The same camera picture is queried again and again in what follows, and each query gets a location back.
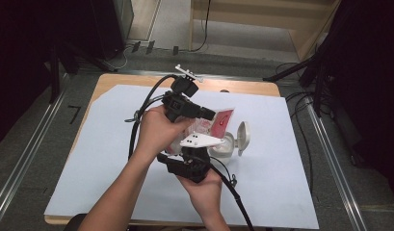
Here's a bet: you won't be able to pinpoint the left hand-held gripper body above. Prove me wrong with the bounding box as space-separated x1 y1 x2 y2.
161 64 205 123

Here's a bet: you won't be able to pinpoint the black cabinet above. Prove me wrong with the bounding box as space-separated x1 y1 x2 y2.
88 0 135 61

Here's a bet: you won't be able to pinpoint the person's left hand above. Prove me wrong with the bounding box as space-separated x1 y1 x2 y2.
135 105 196 162

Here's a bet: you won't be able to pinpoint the left hand-held gripper cable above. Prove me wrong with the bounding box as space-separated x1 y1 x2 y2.
124 74 179 161

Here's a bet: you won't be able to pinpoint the right hand-held gripper cable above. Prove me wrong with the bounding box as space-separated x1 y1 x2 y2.
184 155 255 231

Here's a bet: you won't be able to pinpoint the white paper sheet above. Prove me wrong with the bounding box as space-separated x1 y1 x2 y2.
43 84 320 229

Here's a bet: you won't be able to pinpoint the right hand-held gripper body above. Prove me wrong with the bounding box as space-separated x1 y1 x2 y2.
165 134 226 184

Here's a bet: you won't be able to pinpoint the light wooden shelf unit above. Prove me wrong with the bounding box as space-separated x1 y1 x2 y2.
189 0 342 62

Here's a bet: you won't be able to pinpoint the metal floor rail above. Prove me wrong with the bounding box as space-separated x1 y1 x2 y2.
0 72 71 223
304 95 369 231

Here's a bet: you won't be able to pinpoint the person's right hand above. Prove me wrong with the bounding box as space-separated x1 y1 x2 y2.
177 169 223 219

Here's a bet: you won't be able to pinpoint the red and white refill pouch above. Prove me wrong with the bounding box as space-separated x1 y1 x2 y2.
167 108 236 156

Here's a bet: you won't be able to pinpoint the hand-held gripper cable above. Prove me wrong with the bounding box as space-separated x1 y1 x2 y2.
184 155 255 231
124 74 179 161

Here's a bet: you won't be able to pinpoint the black hanging cable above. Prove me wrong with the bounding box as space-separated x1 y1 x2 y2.
187 0 212 53

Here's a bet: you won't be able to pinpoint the black upright stand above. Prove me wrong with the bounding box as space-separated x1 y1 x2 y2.
49 47 62 104

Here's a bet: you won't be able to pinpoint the wooden table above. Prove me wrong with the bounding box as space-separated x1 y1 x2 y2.
43 72 281 226

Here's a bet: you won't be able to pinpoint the dark cloth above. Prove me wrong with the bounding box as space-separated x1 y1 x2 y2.
63 214 89 231

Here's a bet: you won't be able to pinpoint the white flip-lid container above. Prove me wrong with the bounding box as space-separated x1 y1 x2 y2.
207 120 251 167

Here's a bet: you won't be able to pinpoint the white floor cable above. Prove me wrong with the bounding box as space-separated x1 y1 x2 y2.
103 44 135 72

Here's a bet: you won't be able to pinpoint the black stand leg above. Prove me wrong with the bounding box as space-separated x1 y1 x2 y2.
262 54 318 83

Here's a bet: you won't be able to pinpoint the black floor cables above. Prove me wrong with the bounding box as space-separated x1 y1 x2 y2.
275 62 318 195

